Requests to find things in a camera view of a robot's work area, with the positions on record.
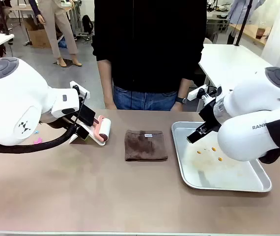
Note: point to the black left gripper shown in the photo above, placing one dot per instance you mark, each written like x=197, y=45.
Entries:
x=67, y=124

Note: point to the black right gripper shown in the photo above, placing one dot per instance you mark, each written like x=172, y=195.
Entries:
x=211, y=114

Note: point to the brown cloth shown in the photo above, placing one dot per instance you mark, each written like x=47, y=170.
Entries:
x=145, y=147

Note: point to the person's right forearm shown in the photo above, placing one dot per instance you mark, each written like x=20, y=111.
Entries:
x=105, y=78

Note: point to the person's left forearm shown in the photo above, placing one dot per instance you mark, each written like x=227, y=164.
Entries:
x=184, y=88

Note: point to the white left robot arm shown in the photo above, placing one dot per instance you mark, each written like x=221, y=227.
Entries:
x=12, y=98

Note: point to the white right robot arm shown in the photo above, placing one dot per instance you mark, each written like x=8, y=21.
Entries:
x=248, y=98

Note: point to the person's left hand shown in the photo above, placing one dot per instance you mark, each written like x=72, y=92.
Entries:
x=177, y=107

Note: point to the person's right hand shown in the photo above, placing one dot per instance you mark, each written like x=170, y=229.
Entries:
x=110, y=103

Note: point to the white folded stand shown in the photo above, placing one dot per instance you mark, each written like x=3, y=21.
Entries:
x=93, y=141

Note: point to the black wristwatch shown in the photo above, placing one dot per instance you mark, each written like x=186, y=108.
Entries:
x=181, y=100

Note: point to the silver metal tray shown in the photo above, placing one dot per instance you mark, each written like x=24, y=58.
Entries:
x=216, y=172

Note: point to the pink scrap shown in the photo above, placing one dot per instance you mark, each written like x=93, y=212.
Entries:
x=38, y=141

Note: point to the blue denim jeans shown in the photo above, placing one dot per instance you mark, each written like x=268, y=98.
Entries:
x=145, y=100

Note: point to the blue bag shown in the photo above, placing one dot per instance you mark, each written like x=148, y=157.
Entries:
x=62, y=43

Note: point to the black sweater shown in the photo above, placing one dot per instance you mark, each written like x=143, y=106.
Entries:
x=149, y=44

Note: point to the cardboard box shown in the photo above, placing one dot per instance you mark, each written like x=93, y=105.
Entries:
x=38, y=37

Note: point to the black backpack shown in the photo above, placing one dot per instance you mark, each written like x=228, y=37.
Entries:
x=87, y=24

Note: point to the wooden table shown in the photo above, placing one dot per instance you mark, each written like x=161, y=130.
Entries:
x=250, y=33

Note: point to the mannequin in beige trousers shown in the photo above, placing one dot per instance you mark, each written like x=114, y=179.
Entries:
x=56, y=24

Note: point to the black pole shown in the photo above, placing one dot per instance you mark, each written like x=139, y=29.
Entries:
x=242, y=24

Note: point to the brown cup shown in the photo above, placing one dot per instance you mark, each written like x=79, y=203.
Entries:
x=260, y=33

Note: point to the light blue shirt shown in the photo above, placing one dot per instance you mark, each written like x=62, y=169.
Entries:
x=238, y=9

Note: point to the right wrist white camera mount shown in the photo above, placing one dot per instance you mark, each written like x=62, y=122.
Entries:
x=195, y=93

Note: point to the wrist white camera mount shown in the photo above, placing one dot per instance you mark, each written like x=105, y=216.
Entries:
x=83, y=93
x=195, y=93

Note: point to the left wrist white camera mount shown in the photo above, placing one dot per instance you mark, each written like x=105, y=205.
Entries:
x=83, y=93

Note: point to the dark mannequin base plate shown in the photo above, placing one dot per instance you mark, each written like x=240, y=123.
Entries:
x=67, y=61

